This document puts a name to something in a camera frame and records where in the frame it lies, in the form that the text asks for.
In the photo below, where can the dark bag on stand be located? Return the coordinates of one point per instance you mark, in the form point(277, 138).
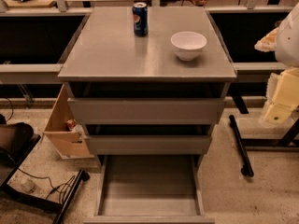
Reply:
point(14, 140)

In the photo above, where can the red snack packet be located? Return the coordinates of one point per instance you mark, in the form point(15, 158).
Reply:
point(71, 124)

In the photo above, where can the cardboard box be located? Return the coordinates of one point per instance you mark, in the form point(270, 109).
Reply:
point(68, 144)

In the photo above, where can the black stand foot right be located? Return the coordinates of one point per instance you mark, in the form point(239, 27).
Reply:
point(246, 170)

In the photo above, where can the white ceramic bowl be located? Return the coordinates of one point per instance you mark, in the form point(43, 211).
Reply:
point(187, 45)

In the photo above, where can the grey drawer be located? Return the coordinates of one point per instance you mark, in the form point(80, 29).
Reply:
point(132, 103)
point(149, 189)
point(147, 139)

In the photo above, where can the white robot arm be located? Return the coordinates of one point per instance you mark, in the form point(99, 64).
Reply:
point(284, 40)

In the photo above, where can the grey middle drawer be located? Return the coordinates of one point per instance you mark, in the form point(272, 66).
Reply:
point(147, 139)

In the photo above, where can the black stand frame left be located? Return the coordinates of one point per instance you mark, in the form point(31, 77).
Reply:
point(58, 208)

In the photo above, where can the grey drawer cabinet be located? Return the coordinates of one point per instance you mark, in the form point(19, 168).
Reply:
point(107, 50)

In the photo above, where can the grey metal rail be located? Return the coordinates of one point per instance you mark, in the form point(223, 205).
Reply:
point(256, 72)
point(30, 73)

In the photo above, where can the clear plastic cup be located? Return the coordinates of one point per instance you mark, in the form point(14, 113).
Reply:
point(28, 185)

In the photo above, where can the grey metal rail right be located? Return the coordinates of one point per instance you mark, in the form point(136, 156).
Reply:
point(256, 72)

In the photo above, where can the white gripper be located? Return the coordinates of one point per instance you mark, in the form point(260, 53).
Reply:
point(288, 41)

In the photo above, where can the grey top drawer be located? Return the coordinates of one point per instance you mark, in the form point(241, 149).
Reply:
point(132, 103)

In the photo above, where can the blue Pepsi can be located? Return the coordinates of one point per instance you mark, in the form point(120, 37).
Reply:
point(140, 17)

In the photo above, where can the grey metal rail left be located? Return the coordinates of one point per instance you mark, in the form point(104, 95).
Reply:
point(30, 73)

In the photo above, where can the grey bottom drawer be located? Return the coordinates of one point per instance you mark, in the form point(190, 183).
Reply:
point(149, 189)

